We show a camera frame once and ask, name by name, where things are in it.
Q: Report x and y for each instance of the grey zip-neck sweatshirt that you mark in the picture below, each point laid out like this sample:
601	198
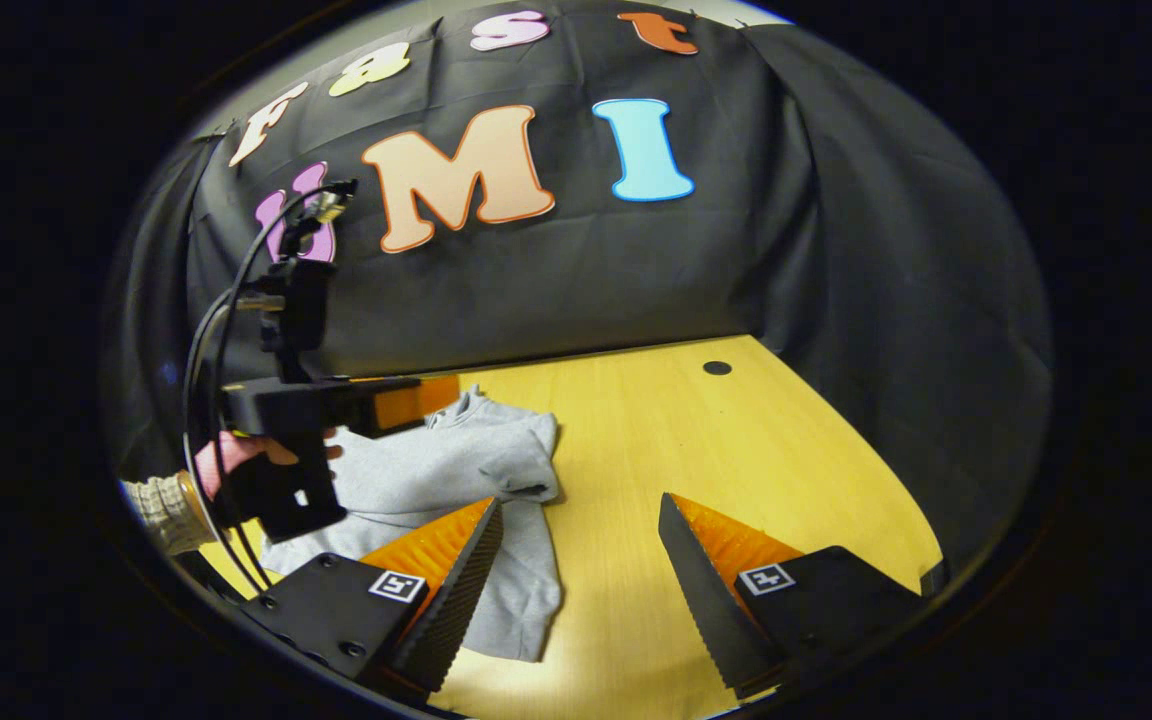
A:
436	470

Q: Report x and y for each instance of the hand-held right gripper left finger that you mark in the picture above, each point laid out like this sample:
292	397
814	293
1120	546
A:
456	600

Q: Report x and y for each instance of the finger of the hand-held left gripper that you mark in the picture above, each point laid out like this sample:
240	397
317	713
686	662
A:
406	402

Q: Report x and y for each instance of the black backdrop cloth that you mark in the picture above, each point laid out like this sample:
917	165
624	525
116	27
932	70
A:
586	280

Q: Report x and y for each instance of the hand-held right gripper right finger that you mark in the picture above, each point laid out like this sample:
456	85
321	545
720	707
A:
701	590

